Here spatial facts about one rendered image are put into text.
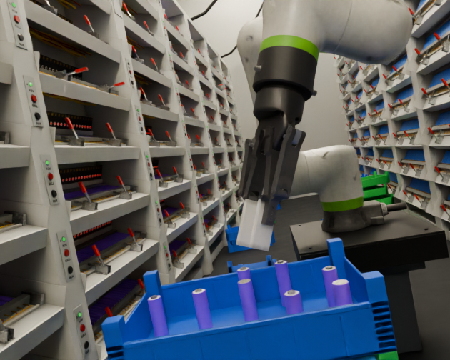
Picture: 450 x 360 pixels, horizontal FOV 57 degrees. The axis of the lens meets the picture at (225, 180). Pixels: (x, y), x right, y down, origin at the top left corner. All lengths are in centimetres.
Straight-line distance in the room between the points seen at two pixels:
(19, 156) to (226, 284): 58
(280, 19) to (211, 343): 46
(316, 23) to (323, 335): 44
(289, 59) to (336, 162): 65
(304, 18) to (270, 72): 10
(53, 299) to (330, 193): 79
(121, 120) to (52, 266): 81
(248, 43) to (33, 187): 62
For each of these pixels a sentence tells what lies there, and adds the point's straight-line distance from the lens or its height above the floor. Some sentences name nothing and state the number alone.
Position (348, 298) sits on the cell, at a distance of 49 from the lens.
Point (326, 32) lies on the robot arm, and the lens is 68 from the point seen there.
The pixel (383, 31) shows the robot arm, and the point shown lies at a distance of 69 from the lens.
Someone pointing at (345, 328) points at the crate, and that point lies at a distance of 47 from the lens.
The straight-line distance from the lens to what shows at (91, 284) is 121.
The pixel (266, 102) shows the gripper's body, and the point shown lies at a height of 70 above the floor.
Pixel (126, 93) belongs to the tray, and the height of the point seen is 96.
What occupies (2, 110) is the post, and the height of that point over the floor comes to 84.
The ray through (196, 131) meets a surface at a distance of 305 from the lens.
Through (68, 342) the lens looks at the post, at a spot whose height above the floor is 27.
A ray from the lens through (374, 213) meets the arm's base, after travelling 130.
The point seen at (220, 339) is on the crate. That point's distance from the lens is 46.
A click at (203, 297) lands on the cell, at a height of 46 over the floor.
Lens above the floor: 63
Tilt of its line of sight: 3 degrees down
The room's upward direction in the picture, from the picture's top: 11 degrees counter-clockwise
